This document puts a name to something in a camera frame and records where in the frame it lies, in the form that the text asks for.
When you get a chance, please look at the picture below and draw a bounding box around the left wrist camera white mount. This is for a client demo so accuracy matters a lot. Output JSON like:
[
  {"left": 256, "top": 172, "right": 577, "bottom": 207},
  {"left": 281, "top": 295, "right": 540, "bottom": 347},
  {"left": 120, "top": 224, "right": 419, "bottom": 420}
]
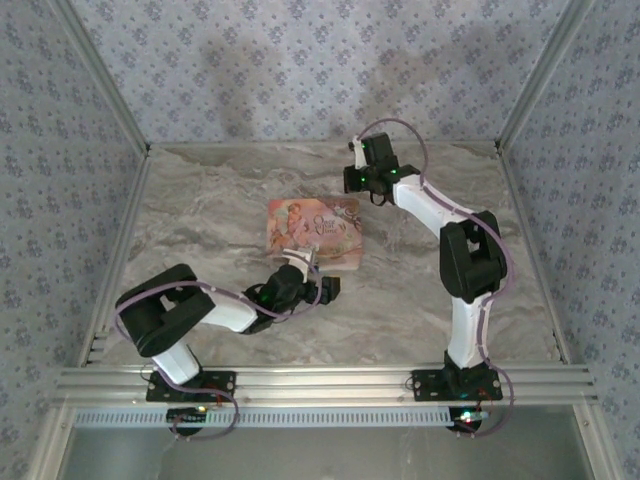
[{"left": 282, "top": 247, "right": 321, "bottom": 281}]

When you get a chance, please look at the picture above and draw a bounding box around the aluminium frame leg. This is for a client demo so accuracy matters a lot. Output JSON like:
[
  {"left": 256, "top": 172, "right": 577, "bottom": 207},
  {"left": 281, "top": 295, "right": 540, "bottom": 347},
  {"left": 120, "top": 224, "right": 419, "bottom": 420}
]
[
  {"left": 573, "top": 402, "right": 619, "bottom": 480},
  {"left": 27, "top": 404, "right": 76, "bottom": 480}
]

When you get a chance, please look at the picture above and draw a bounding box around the aluminium side rail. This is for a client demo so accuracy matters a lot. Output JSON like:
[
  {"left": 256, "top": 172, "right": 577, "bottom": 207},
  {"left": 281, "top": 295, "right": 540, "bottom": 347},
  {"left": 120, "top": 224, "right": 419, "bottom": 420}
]
[
  {"left": 497, "top": 148, "right": 571, "bottom": 364},
  {"left": 74, "top": 148, "right": 154, "bottom": 369}
]

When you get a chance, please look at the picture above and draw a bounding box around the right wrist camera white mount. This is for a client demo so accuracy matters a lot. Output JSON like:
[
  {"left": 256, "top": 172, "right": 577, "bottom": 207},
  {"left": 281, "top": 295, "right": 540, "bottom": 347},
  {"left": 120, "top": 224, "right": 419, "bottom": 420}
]
[{"left": 347, "top": 135, "right": 365, "bottom": 170}]

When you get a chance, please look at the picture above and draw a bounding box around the small black adapter board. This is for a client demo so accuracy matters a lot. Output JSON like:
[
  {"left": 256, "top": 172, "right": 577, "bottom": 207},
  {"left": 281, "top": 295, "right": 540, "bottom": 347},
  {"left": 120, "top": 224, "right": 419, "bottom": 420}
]
[
  {"left": 446, "top": 407, "right": 490, "bottom": 437},
  {"left": 166, "top": 407, "right": 210, "bottom": 435}
]

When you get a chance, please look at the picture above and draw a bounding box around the wide aluminium mounting rail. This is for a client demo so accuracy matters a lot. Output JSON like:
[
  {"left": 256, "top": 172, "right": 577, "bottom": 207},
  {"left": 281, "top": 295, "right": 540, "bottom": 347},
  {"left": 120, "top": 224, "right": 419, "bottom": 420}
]
[{"left": 54, "top": 367, "right": 599, "bottom": 405}]

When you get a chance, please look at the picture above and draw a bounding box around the pink illustrated pouch bag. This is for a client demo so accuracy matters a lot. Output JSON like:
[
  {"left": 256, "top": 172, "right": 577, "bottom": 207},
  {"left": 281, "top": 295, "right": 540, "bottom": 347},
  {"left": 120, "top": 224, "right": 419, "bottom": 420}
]
[{"left": 266, "top": 196, "right": 364, "bottom": 271}]

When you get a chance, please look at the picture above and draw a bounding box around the aluminium corner post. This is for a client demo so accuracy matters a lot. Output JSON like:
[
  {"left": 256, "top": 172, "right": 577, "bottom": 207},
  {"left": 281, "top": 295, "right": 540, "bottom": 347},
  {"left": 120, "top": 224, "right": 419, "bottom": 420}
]
[
  {"left": 497, "top": 0, "right": 597, "bottom": 151},
  {"left": 49, "top": 0, "right": 152, "bottom": 154}
]

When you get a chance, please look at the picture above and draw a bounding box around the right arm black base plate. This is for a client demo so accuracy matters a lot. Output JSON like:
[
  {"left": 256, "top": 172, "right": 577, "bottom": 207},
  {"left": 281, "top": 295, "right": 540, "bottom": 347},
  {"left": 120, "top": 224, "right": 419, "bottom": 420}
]
[{"left": 410, "top": 368, "right": 504, "bottom": 402}]

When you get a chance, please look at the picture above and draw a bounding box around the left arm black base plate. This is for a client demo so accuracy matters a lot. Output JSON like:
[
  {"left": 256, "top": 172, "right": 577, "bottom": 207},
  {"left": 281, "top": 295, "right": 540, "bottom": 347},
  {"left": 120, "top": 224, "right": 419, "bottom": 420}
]
[{"left": 145, "top": 370, "right": 237, "bottom": 403}]

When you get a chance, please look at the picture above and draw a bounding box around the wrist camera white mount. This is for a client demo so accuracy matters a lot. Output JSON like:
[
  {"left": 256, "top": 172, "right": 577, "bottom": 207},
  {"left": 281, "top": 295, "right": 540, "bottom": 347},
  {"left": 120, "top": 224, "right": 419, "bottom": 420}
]
[
  {"left": 347, "top": 135, "right": 365, "bottom": 170},
  {"left": 282, "top": 247, "right": 321, "bottom": 281}
]

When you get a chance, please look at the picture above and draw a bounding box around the grey slotted cable duct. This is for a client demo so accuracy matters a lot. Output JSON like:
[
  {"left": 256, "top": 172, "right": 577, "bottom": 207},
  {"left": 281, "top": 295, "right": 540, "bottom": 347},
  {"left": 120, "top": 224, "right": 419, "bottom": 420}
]
[{"left": 72, "top": 405, "right": 454, "bottom": 430}]

